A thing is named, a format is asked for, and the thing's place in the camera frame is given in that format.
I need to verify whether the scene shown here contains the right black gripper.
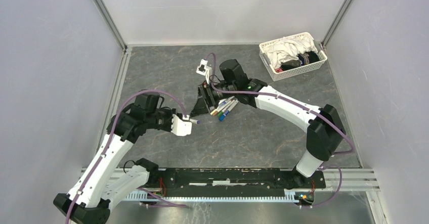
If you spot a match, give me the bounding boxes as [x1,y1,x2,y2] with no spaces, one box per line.
[190,80,237,118]

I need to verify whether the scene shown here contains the blue cap marker pen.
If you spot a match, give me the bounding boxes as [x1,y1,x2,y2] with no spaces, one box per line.
[219,100,239,121]

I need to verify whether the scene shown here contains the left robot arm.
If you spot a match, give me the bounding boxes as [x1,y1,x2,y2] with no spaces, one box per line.
[53,89,192,223]

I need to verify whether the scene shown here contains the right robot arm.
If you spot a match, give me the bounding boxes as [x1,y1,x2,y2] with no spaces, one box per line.
[191,59,347,188]

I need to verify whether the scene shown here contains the orange cap marker pen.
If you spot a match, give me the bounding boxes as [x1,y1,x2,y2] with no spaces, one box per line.
[210,96,235,116]

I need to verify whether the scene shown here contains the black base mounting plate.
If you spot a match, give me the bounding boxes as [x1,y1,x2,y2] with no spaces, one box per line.
[142,168,326,198]

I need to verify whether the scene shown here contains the white plastic basket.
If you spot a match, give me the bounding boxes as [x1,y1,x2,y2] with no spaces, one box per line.
[259,32,327,81]

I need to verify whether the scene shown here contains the white cloth in basket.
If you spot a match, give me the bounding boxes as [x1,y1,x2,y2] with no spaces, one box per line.
[263,35,318,69]

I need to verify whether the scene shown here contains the black cloth in basket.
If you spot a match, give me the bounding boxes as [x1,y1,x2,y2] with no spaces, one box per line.
[280,51,320,71]

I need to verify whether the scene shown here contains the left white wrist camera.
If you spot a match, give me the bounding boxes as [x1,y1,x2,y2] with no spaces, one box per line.
[171,114,192,137]

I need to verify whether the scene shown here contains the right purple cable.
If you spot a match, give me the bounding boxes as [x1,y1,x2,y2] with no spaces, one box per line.
[205,52,356,208]

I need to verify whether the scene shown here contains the purple cable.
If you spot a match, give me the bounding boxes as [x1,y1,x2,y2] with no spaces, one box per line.
[64,89,188,224]
[205,52,356,208]

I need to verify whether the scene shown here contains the white slotted cable duct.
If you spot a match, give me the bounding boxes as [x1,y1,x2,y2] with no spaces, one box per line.
[124,190,299,204]

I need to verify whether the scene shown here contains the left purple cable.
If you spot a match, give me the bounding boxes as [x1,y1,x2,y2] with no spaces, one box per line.
[64,89,188,224]

